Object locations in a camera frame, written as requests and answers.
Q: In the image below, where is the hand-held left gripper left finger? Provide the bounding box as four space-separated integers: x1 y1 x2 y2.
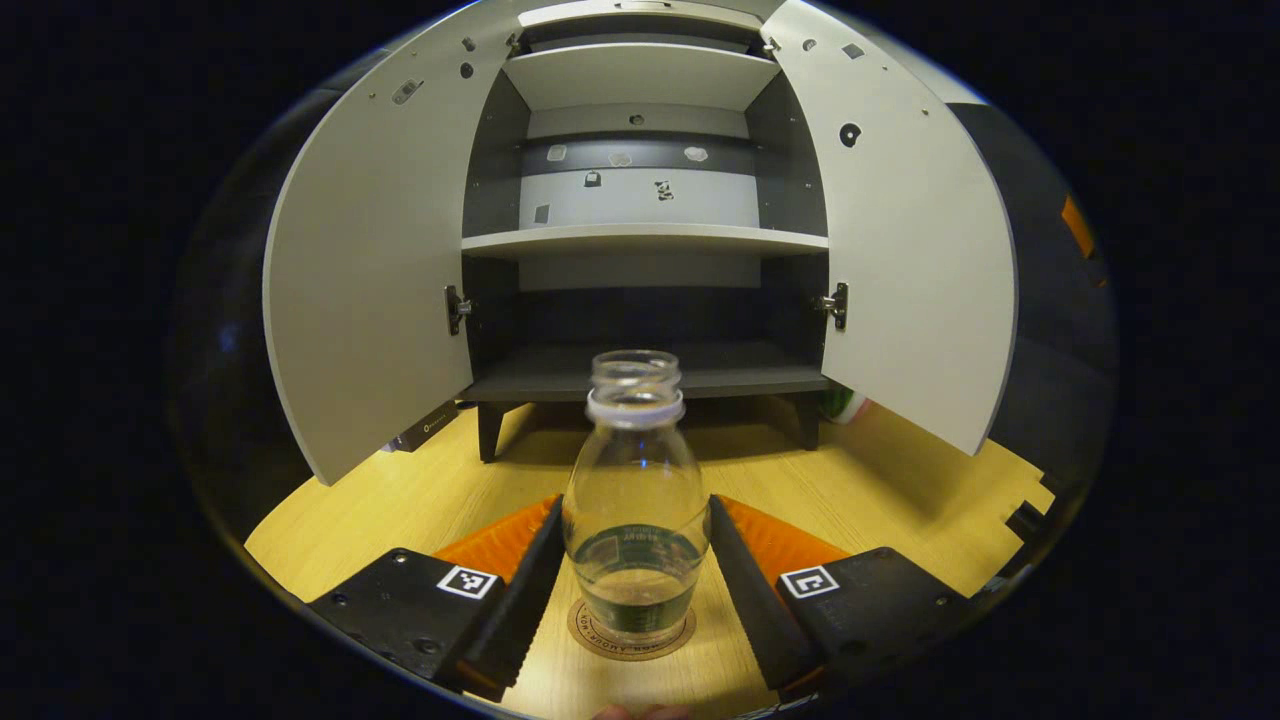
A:
305 495 566 701

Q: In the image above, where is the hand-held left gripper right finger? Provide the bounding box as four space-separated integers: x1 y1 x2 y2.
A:
708 493 976 701

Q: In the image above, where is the round brown coaster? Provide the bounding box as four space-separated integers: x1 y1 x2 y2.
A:
567 597 698 662

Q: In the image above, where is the clear plastic bottle green label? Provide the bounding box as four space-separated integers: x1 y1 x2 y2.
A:
560 349 713 649

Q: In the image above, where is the white cabinet door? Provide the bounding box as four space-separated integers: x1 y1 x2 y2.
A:
262 0 523 488
760 0 1019 457

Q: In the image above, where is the white and grey cabinet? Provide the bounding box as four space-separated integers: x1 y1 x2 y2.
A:
460 0 833 463

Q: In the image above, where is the white cabinet drawer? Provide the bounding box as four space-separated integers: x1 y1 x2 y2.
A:
517 0 766 31

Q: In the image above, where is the black backdrop cloth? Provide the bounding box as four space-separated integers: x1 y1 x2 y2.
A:
950 100 1119 491

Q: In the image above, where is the black rectangular box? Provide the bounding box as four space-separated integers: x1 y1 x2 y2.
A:
385 400 461 453

